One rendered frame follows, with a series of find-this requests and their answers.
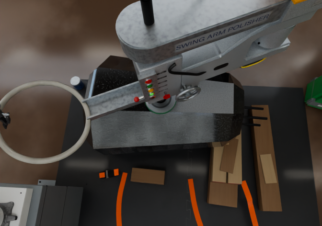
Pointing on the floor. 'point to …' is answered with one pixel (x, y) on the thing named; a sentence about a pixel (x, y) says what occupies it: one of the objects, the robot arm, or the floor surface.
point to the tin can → (75, 81)
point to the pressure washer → (314, 93)
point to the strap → (191, 201)
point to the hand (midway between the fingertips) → (0, 124)
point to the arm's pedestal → (52, 203)
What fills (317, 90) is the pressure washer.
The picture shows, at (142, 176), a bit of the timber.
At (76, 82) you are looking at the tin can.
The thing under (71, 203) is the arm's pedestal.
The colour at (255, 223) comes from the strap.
